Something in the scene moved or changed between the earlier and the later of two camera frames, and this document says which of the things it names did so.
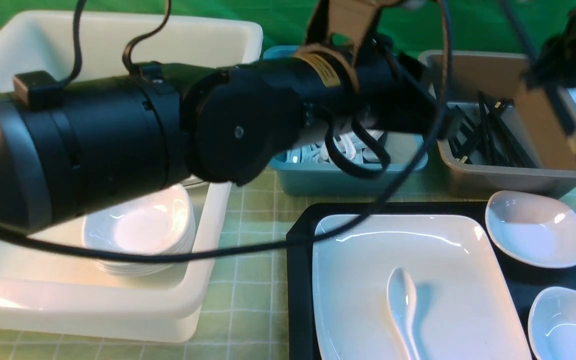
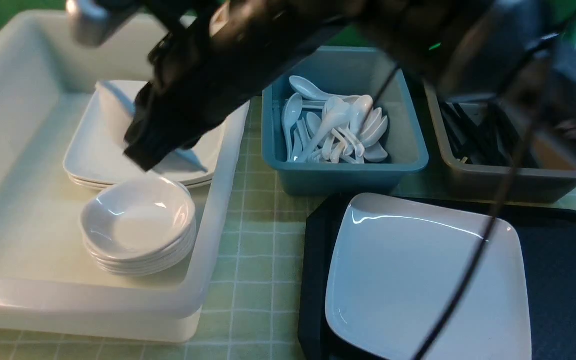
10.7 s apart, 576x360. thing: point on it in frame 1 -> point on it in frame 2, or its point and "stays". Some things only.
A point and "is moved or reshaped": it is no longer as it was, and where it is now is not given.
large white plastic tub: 17,289 stays
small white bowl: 541,228 is moved or reshaped
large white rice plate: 466,307 is moved or reshaped
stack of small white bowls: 162,223 stays
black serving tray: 524,281 -> 567,259
